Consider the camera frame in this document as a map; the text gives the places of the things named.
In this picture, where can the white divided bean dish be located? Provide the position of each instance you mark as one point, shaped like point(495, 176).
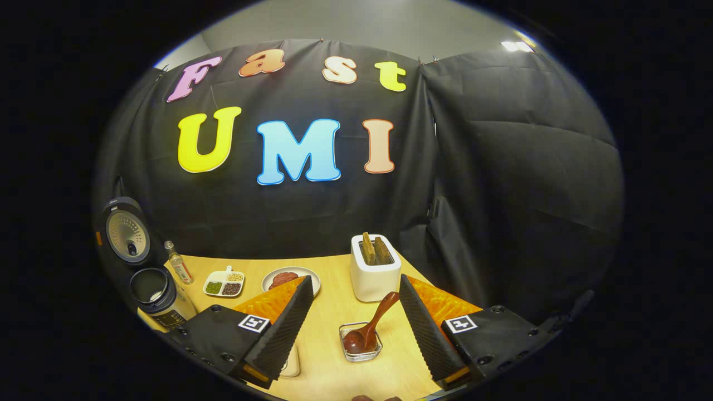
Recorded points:
point(224, 284)

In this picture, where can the grey rice cooker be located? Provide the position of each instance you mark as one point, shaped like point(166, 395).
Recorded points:
point(167, 309)

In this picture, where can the white round plate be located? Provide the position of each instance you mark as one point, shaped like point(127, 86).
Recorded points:
point(306, 278)

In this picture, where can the small clear glass bottle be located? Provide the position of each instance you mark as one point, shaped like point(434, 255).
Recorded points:
point(179, 266)

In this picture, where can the brown bread slice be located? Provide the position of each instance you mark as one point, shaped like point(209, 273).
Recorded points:
point(368, 249)
point(382, 250)

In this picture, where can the white toaster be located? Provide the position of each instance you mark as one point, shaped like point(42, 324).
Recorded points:
point(374, 281)

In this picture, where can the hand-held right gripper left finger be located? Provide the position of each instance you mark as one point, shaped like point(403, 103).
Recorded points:
point(289, 328)

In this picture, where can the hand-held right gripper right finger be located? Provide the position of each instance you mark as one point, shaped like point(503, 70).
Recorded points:
point(423, 328)

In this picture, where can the reddish brown meat piece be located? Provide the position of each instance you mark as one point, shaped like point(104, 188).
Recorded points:
point(277, 282)
point(291, 276)

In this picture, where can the brown wooden spoon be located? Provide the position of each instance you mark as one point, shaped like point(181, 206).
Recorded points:
point(362, 337)

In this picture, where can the ceiling light panel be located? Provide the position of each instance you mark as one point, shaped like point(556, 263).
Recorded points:
point(517, 46)

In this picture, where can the clear glass chopstick holder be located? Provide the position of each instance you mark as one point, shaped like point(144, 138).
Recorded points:
point(348, 329)

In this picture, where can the black backdrop cloth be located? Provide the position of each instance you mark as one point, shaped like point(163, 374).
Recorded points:
point(501, 167)

